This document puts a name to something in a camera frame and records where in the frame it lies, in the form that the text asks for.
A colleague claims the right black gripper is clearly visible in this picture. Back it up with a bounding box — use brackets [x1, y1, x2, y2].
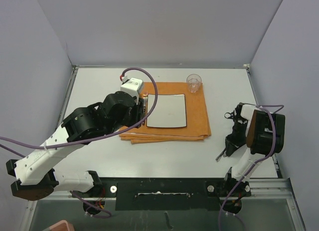
[224, 118, 247, 157]

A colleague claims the silver table knife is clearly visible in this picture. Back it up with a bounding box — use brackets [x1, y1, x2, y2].
[215, 148, 227, 162]

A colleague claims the white square plate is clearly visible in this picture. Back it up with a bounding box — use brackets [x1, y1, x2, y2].
[146, 94, 187, 128]

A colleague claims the orange cloth napkin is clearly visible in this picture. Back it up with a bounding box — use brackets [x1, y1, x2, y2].
[119, 82, 211, 144]

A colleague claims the clear drinking glass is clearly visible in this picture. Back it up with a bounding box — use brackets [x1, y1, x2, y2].
[186, 74, 202, 93]

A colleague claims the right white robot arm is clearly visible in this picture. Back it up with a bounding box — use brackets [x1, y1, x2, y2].
[221, 103, 286, 196]

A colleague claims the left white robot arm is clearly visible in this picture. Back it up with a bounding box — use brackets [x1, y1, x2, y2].
[6, 91, 144, 201]

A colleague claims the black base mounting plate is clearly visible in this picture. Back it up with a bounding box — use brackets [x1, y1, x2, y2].
[76, 178, 251, 211]

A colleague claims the pink box corner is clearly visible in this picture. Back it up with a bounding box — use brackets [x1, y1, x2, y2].
[49, 220, 75, 231]

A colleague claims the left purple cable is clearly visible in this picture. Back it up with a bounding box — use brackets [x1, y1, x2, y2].
[0, 67, 158, 219]

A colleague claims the purple cable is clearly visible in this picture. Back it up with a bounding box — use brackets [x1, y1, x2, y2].
[0, 67, 158, 219]
[218, 104, 285, 231]

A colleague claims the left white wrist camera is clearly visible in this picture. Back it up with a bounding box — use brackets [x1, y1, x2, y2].
[120, 76, 144, 99]

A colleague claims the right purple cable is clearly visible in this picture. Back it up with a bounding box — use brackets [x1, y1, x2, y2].
[218, 104, 285, 231]

